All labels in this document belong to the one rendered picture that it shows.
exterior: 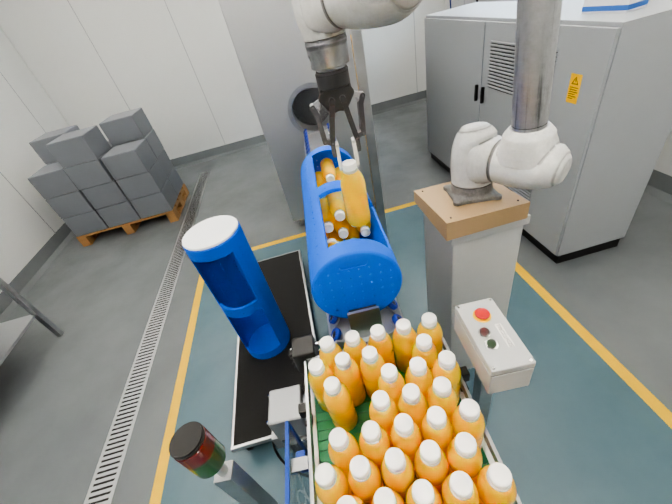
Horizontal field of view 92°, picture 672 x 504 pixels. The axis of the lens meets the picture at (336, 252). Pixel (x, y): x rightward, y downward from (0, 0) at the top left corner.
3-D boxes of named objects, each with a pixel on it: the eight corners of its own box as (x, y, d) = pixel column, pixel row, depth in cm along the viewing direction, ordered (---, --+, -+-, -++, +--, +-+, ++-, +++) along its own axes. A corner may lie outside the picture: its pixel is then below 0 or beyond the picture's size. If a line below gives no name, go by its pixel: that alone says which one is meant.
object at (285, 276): (304, 261, 293) (299, 249, 284) (335, 432, 175) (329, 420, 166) (248, 277, 292) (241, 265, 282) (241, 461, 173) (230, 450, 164)
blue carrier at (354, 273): (358, 190, 178) (351, 139, 161) (404, 309, 109) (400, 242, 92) (307, 201, 179) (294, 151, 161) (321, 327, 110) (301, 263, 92)
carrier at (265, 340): (244, 334, 221) (252, 367, 199) (181, 230, 167) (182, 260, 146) (283, 316, 227) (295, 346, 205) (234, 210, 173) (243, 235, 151)
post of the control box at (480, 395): (471, 475, 149) (491, 346, 87) (475, 485, 145) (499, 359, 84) (462, 477, 149) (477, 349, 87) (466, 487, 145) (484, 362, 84)
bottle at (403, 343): (405, 379, 96) (400, 342, 84) (391, 361, 101) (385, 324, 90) (424, 367, 98) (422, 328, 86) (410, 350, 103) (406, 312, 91)
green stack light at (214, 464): (228, 439, 66) (218, 428, 63) (223, 475, 61) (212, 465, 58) (198, 446, 66) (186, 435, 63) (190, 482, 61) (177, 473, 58)
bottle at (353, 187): (373, 214, 100) (364, 159, 88) (369, 229, 95) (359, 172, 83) (351, 215, 102) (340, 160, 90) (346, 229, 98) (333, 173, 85)
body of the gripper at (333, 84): (346, 60, 75) (353, 102, 81) (311, 69, 75) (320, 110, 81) (352, 65, 69) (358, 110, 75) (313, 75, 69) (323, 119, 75)
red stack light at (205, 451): (218, 428, 63) (209, 419, 61) (212, 465, 58) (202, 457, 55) (186, 435, 63) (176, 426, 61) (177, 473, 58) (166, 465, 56)
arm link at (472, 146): (465, 169, 140) (467, 116, 128) (507, 177, 127) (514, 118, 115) (441, 184, 132) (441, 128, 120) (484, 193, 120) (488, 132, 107)
